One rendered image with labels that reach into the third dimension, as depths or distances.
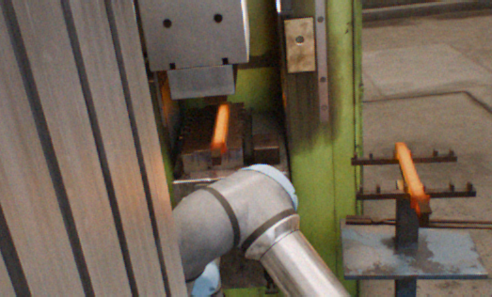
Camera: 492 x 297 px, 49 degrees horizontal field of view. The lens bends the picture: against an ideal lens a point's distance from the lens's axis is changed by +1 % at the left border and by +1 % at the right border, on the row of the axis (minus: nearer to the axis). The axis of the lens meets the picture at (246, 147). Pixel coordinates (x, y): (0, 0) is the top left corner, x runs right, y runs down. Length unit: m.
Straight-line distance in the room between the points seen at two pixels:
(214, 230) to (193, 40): 0.87
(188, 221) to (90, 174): 0.55
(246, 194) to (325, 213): 1.15
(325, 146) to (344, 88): 0.22
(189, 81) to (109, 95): 1.32
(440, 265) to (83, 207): 1.45
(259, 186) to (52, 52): 0.66
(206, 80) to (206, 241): 0.86
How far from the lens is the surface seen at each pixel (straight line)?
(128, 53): 0.36
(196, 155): 1.74
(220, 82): 1.64
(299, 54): 1.75
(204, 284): 1.17
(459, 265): 1.70
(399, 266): 1.67
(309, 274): 0.88
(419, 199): 1.43
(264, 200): 0.89
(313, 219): 2.03
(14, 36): 0.28
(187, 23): 1.61
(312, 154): 1.90
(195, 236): 0.86
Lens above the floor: 1.71
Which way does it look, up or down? 25 degrees down
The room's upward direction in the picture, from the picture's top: 6 degrees counter-clockwise
